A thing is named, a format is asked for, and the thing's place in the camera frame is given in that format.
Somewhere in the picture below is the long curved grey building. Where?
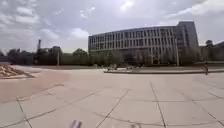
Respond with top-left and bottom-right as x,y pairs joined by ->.
87,20 -> 200,65

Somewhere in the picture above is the tree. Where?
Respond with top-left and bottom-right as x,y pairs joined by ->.
204,39 -> 215,50

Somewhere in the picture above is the row of trees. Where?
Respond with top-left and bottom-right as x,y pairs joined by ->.
0,45 -> 90,66

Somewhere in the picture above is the person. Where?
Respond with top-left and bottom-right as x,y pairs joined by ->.
203,59 -> 210,76

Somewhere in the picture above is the robot's own part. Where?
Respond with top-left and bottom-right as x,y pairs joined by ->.
70,120 -> 83,128
130,123 -> 142,128

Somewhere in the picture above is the row of bushes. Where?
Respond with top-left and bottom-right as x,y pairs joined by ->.
88,50 -> 201,67

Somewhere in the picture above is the distant tower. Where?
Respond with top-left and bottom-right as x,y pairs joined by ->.
36,38 -> 42,53

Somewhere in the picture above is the pole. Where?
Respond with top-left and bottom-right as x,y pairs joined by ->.
56,50 -> 60,67

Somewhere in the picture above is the pale stone slab plaza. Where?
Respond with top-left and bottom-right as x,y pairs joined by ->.
0,65 -> 224,128

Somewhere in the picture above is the low stone kerb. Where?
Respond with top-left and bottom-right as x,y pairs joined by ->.
103,68 -> 224,75

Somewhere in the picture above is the pile of wooden planks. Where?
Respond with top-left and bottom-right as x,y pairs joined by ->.
0,63 -> 34,80

